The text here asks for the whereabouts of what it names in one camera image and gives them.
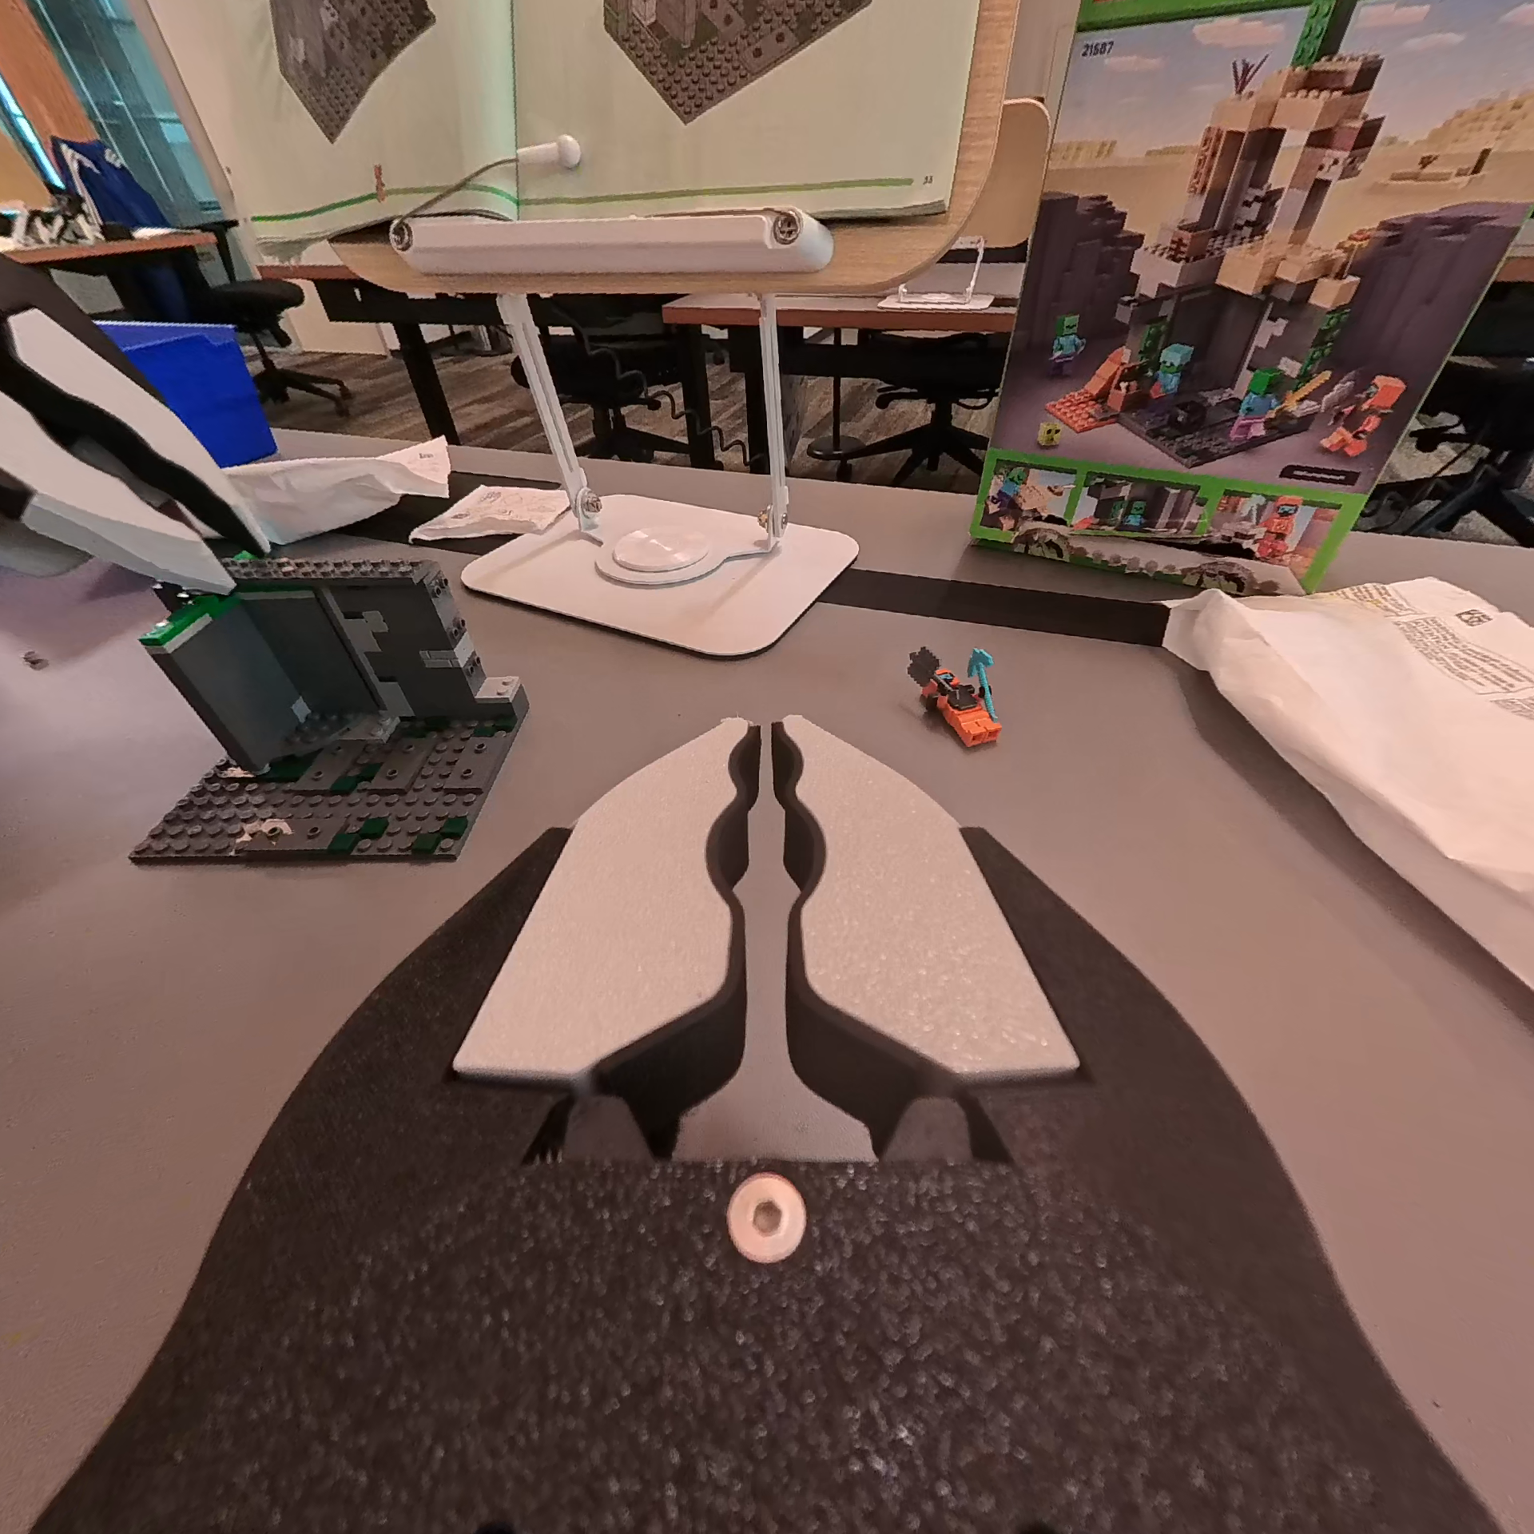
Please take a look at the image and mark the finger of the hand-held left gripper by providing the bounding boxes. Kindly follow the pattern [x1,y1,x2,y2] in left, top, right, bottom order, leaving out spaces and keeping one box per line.
[0,397,238,596]
[0,258,270,550]

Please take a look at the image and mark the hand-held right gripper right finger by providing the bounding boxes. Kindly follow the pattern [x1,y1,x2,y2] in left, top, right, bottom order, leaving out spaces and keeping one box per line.
[771,716,1081,1158]

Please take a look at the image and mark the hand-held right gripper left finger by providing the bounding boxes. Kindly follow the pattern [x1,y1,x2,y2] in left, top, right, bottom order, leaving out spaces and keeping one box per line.
[453,720,767,1158]

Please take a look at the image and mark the grey green brick model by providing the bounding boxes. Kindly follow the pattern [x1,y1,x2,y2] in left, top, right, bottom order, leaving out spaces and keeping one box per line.
[130,554,532,864]

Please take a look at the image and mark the grey desk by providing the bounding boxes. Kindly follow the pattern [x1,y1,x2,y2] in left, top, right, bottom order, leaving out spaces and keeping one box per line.
[0,431,1534,1534]

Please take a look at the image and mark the blue plastic bin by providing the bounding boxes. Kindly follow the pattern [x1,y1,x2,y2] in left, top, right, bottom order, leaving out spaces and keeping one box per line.
[95,322,280,470]

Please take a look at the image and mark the wooden top table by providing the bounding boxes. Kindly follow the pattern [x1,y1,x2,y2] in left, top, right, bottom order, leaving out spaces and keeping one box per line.
[258,263,506,446]
[661,294,1021,475]
[0,229,217,278]

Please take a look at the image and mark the black office chair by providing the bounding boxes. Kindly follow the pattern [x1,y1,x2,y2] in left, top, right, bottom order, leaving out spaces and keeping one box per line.
[179,276,349,415]
[809,336,997,481]
[1379,347,1534,541]
[515,300,672,462]

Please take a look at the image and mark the blue cloth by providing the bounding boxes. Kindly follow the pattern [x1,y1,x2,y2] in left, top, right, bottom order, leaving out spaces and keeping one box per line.
[48,137,170,236]

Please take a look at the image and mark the orange brick minifigure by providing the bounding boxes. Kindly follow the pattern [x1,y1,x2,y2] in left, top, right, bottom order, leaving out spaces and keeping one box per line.
[908,647,1006,755]

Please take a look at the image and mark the crumpled white paper bag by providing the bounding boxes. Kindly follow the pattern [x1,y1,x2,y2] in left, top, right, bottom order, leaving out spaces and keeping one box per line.
[221,437,453,546]

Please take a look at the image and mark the white book stand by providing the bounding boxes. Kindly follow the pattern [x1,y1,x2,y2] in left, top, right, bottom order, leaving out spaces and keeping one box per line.
[329,0,1054,660]

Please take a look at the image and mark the small white paper packet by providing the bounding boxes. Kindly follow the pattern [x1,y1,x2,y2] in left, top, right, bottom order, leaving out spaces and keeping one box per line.
[407,486,570,545]

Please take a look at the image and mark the large white paper bag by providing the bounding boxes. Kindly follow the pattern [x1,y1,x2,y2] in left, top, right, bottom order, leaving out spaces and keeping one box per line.
[1163,577,1534,997]

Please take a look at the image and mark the clear acrylic stand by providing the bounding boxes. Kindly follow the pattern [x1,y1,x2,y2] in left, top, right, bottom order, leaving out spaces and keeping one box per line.
[880,240,997,311]

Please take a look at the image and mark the green instruction booklet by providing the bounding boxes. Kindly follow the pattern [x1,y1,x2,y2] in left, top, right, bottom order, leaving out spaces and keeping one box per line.
[144,0,986,260]

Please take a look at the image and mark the green brick set box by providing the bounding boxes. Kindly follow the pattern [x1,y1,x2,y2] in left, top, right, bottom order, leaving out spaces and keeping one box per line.
[968,0,1534,597]

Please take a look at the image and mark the black coiled cable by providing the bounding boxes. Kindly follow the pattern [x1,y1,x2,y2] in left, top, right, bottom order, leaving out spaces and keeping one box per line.
[652,360,754,471]

